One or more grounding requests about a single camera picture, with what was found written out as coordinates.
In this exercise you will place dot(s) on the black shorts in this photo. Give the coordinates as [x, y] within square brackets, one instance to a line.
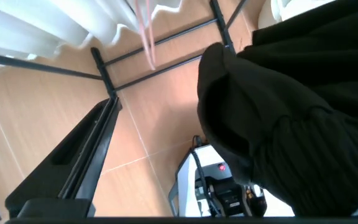
[306, 109]

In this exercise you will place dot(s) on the white garment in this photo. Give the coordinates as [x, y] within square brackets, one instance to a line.
[300, 7]

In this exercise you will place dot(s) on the beige curtain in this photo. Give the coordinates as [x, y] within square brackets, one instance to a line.
[42, 21]

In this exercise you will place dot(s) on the black clothes rack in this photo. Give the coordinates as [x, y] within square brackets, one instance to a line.
[102, 71]

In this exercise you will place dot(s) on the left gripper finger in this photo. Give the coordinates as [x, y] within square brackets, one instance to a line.
[61, 174]

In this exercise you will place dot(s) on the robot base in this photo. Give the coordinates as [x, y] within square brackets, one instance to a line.
[188, 189]

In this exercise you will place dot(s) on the pink clothes hanger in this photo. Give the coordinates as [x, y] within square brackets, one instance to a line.
[144, 34]

